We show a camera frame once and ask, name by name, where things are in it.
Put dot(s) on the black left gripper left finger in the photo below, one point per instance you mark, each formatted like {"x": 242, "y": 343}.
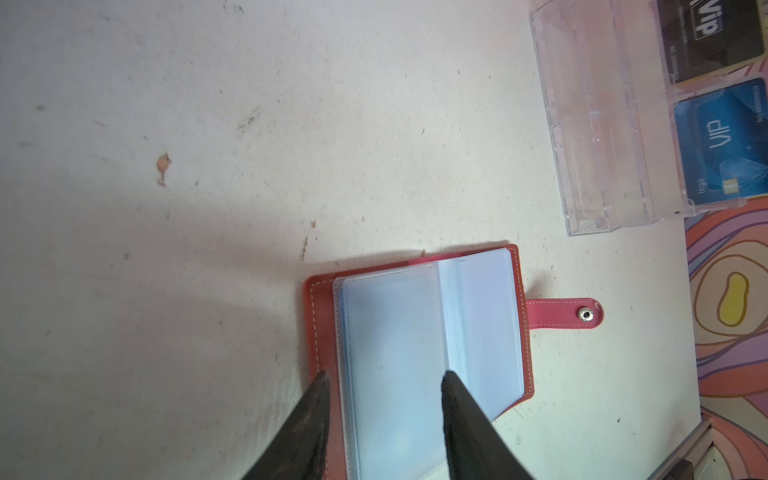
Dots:
{"x": 299, "y": 449}

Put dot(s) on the clear acrylic card stand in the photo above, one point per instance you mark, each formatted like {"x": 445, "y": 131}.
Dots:
{"x": 610, "y": 106}

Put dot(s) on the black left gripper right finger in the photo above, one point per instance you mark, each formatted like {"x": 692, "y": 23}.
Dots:
{"x": 474, "y": 449}

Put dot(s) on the red leather card holder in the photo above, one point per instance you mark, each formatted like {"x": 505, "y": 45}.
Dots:
{"x": 386, "y": 335}

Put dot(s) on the black VIP credit card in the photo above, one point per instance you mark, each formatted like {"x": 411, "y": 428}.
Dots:
{"x": 704, "y": 36}

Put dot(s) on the blue credit card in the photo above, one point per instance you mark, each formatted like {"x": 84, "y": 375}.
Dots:
{"x": 722, "y": 137}

